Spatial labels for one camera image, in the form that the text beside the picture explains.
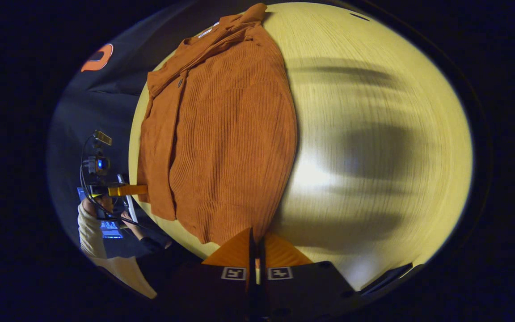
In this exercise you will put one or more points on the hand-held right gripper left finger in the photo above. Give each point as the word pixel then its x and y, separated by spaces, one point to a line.
pixel 213 295

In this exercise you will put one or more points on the laptop with blue screen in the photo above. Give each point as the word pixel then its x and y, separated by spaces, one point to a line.
pixel 111 229

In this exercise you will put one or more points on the black table grommet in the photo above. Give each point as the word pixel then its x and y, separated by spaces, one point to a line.
pixel 359 17

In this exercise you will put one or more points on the white device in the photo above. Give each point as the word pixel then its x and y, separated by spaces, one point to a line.
pixel 128 199

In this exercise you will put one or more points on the dark curved panel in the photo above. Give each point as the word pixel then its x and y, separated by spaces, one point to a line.
pixel 387 277

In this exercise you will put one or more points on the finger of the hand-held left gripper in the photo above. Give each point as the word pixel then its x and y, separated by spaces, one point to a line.
pixel 128 190

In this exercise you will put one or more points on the orange ribbed jacket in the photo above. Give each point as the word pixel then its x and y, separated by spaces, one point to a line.
pixel 230 134

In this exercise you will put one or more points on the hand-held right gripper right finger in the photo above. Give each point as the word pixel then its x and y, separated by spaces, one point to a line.
pixel 302 295

